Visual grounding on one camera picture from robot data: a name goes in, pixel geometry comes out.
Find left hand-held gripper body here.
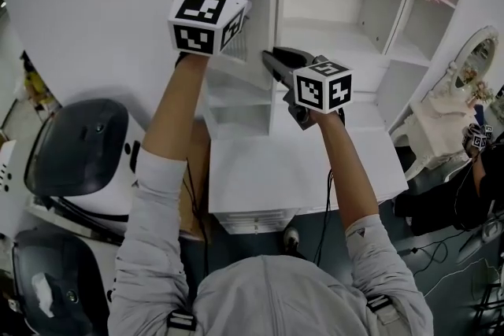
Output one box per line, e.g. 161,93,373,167
167,0,250,57

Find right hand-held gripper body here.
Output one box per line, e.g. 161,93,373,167
283,54,354,131

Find person's right forearm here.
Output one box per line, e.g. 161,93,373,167
313,109,381,230

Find person's left forearm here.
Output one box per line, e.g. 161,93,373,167
140,50,210,163

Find white cabinet with open shelves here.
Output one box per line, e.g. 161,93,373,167
271,0,476,138

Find white ornate dressing table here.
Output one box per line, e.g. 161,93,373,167
391,88,480,180

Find white drawer unit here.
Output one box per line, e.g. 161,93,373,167
215,207,302,236

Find person's shoe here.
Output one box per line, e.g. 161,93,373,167
282,225,301,255

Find white oval vanity mirror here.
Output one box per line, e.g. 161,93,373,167
448,25,500,94

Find small pale flower bouquet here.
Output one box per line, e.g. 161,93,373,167
469,79,495,104

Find person's grey hooded jacket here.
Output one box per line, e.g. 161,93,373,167
106,147,435,336

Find black floor cable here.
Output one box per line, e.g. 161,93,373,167
395,238,452,276

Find black backpack strap buckle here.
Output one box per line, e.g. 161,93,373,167
166,308,198,332
365,294,395,324

